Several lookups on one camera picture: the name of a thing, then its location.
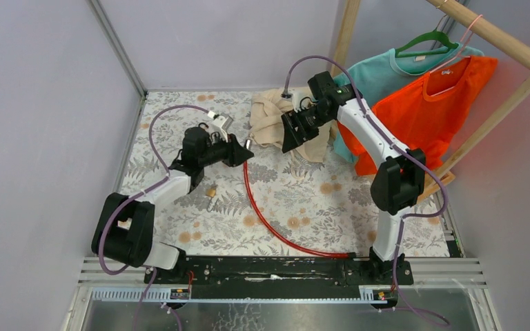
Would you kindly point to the red cable lock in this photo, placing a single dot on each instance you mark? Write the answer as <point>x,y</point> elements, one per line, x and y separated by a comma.
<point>303,205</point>

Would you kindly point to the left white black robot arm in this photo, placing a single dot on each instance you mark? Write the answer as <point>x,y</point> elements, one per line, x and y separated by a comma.
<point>124,232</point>

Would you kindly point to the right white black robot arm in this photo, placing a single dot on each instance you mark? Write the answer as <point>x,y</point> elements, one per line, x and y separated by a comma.
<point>399,179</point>

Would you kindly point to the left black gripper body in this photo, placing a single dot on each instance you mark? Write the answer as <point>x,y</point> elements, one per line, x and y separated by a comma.
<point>226,152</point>

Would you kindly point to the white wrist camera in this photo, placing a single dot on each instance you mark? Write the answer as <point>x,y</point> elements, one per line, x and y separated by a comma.
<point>221,122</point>
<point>300,99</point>

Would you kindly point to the wooden clothes rack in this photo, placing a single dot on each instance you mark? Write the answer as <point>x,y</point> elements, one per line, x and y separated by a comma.
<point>504,42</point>

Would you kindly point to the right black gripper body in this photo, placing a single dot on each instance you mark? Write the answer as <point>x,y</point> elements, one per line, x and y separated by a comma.
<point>306,121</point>

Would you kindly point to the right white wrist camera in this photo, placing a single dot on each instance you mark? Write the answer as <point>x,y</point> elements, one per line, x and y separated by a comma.
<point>300,99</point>

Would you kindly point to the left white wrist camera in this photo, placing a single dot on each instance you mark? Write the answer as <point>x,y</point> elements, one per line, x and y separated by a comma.
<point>221,122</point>

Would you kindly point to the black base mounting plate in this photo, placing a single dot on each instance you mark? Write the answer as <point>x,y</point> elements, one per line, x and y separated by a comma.
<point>214,277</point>

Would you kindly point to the orange t-shirt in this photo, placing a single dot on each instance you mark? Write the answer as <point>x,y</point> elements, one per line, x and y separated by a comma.
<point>429,119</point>

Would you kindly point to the beige crumpled cloth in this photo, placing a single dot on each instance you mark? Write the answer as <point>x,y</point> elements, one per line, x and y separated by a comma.
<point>267,128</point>

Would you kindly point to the teal t-shirt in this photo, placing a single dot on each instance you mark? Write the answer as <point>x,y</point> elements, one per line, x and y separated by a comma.
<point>370,82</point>

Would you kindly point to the aluminium frame rail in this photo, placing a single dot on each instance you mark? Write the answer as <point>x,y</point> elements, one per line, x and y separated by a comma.
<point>119,50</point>

